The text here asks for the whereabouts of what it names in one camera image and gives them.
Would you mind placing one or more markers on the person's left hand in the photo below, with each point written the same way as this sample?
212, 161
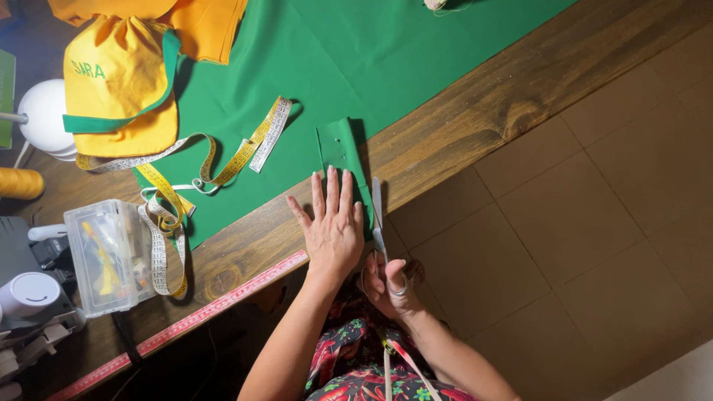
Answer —
332, 234

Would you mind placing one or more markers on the person's right hand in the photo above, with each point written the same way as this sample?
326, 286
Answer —
391, 289

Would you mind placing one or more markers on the silver scissors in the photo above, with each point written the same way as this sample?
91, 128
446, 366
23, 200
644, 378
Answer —
379, 223

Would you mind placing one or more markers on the green fabric piece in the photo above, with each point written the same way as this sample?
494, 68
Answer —
341, 147

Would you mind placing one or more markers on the tape worn round neck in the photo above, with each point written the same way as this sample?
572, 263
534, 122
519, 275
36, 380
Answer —
398, 362

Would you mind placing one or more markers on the floral patterned dress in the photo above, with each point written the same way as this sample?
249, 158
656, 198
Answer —
356, 356

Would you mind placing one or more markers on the yellow measuring tape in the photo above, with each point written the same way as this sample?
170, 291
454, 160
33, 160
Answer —
167, 206

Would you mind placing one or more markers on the large green fabric sheet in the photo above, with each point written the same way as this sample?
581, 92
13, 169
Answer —
345, 61

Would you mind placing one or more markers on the red ruler strip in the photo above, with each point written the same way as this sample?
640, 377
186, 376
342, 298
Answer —
184, 326

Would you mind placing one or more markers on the clear plastic sewing box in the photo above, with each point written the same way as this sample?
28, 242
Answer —
106, 256

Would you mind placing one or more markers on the pale thread ball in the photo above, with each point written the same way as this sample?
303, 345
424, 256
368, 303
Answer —
435, 4

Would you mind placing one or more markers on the orange-yellow fabric piece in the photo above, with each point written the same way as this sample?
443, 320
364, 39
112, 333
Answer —
189, 25

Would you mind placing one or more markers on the yellow bag with green trim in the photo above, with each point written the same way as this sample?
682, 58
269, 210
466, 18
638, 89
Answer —
114, 92

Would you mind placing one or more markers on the grey sewing machine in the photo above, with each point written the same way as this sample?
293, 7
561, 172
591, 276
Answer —
33, 301

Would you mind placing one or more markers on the white round lamp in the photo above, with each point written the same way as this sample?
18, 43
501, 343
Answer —
47, 117

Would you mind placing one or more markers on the white cylinder cap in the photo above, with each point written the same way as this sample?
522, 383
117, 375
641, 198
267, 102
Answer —
29, 294

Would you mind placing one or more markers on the yellow thread spool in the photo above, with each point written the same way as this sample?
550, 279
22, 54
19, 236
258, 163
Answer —
19, 182

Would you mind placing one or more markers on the green book edge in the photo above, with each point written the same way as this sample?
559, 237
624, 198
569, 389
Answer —
6, 97

